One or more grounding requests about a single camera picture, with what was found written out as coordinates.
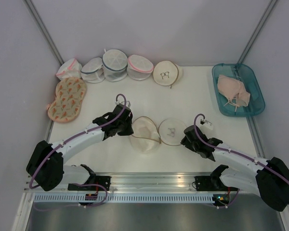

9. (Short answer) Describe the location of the white slotted cable duct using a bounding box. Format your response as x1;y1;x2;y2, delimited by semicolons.
33;193;231;203

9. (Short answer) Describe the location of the white pink-zip mesh bag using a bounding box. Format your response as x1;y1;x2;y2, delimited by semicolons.
127;54;154;81

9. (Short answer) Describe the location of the floral peanut-shaped laundry bag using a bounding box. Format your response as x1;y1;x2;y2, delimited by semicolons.
47;77;87;123

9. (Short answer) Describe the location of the beige round bag with glasses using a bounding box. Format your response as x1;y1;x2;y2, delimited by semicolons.
152;61;184;89

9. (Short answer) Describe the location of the beige round glasses laundry bag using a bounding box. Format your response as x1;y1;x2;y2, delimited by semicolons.
130;116;187;154

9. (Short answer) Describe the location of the left aluminium corner post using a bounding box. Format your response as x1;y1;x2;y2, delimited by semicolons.
23;0;64;65

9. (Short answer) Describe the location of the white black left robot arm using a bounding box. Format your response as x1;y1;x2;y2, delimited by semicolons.
26;104;133;192

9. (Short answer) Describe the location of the right aluminium corner post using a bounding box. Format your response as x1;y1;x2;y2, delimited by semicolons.
237;0;279;64

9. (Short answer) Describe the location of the aluminium corner post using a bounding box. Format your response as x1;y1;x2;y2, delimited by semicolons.
237;0;279;64
23;0;64;65

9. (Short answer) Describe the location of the tall white blue-zip mesh bag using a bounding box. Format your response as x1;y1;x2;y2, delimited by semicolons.
102;49;128;82

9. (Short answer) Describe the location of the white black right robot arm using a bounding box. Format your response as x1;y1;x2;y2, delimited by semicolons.
181;126;289;212

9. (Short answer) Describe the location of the teal transparent plastic bin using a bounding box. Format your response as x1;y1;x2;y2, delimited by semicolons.
212;64;265;117

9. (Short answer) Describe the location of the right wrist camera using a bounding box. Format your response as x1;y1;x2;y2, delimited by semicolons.
200;119;214;130

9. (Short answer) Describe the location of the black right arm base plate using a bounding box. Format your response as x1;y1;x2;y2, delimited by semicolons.
194;176;237;192

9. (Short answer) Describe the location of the pale pink bra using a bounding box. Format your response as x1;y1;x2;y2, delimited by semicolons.
217;75;250;112

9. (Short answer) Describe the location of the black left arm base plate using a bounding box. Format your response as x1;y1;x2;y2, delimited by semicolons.
67;175;111;192

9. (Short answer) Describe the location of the white blue-trim mesh bag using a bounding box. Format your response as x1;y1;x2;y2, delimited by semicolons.
80;57;105;83

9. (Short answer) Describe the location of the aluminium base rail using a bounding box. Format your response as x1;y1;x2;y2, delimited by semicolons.
24;171;287;193

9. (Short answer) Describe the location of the white pink-trim mesh bag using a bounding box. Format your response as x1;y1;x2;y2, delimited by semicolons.
55;58;82;80

